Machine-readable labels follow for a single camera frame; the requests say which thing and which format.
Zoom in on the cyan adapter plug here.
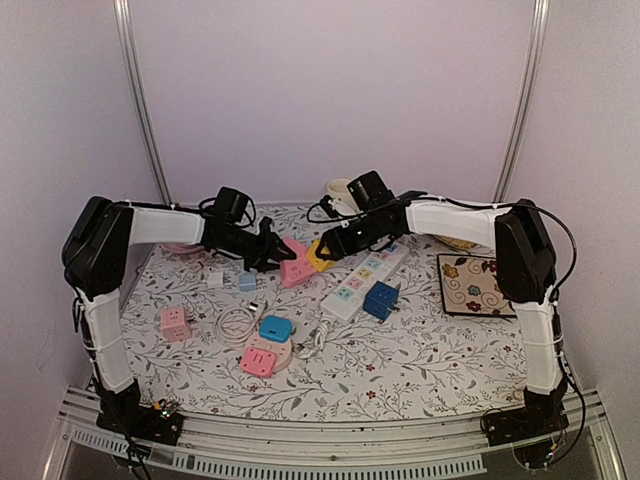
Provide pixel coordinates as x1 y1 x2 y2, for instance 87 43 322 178
258 315 293 343

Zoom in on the pink ceramic plate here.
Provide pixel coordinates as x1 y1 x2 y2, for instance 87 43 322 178
162 243 203 255

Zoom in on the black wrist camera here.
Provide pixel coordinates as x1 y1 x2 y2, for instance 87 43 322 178
213 186 250 224
347 170 394 211

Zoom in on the pink triangular power socket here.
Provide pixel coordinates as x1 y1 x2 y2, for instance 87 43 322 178
280 237 317 288

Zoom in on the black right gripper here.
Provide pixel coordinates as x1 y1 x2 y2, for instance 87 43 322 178
316 209 384 260

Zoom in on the front aluminium rail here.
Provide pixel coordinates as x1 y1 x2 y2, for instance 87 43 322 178
44 384 626 476

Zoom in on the pink cube socket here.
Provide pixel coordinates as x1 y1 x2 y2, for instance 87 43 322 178
160 306 192 342

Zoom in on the aluminium frame post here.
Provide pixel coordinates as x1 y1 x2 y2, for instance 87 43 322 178
113 0 173 205
493 0 550 202

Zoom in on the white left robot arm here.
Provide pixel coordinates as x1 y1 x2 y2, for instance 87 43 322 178
61 192 297 446

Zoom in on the cream ceramic mug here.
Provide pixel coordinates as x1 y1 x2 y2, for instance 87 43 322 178
326 179 359 212

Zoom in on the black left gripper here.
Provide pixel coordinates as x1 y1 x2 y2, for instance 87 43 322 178
216 224 295 272

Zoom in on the right aluminium frame post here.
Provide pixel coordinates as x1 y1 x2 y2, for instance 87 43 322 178
493 0 550 202

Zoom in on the white multicolour power strip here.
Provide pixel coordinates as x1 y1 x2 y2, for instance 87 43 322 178
320 243 410 323

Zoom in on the white usb cable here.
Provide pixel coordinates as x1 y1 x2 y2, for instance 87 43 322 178
213 302 269 346

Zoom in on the small white charger plug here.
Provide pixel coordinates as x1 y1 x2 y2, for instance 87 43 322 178
205 271 232 289

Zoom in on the light blue charger plug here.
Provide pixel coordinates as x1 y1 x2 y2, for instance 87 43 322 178
238 273 257 292

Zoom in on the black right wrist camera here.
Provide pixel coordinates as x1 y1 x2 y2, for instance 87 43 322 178
347 170 394 211

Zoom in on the white power strip cord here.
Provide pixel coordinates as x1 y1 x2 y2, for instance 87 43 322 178
292 309 334 360

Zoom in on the yellow cube socket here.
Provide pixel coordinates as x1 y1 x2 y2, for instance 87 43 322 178
305 239 337 274

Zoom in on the dark blue cube socket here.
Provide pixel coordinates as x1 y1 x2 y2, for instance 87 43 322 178
363 281 399 321

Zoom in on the yellow woven bamboo tray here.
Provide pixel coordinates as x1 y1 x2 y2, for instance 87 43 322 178
434 235 478 251

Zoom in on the left aluminium frame post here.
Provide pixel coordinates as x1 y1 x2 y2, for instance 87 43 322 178
113 0 173 205

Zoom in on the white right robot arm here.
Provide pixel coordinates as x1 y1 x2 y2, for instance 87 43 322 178
315 191 571 446

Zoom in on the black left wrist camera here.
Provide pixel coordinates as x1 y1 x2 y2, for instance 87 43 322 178
213 186 250 224

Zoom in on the square floral ceramic plate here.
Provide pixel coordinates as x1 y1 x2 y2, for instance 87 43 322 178
437 254 516 318

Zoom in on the pink adapter plug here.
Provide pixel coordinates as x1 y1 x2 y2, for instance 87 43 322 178
240 347 276 378

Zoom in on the round pink power hub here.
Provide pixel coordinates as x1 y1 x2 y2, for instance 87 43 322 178
245 331 293 373

